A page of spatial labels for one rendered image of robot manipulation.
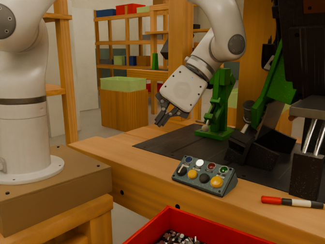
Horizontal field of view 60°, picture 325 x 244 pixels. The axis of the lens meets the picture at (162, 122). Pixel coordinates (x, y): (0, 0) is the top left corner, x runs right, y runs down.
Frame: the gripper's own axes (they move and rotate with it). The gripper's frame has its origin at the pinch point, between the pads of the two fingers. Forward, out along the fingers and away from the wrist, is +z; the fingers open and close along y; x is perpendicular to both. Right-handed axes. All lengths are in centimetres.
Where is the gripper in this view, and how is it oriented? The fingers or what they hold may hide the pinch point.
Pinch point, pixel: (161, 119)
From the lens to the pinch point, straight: 76.0
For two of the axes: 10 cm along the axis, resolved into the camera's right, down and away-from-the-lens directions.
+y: 8.0, 5.9, -0.9
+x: 0.5, 0.8, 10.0
